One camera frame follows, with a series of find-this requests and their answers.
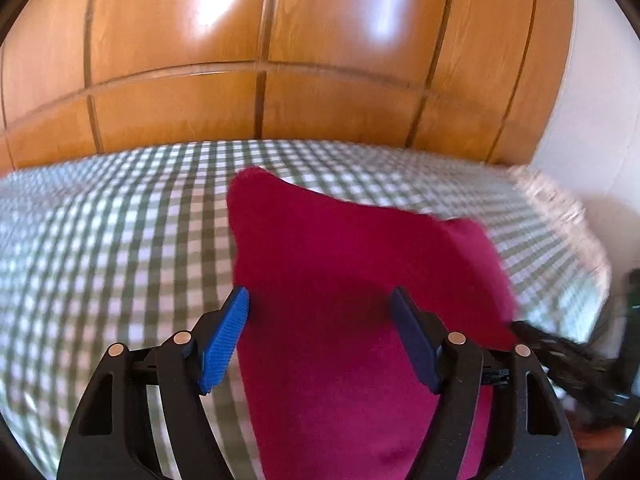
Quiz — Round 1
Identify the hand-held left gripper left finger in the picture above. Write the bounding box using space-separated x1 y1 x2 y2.
57 286 251 480

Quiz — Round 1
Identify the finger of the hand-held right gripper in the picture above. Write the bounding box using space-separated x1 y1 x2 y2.
509 319 623 415

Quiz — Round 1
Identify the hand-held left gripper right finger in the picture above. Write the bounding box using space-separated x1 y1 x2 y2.
390 286 584 480

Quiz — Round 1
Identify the magenta small garment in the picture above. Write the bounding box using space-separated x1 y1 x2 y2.
226 167 521 480

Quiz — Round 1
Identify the green white checked bed sheet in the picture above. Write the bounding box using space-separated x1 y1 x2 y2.
0 139 613 480

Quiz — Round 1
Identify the wooden panelled wardrobe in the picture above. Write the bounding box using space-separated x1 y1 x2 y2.
0 0 576 173

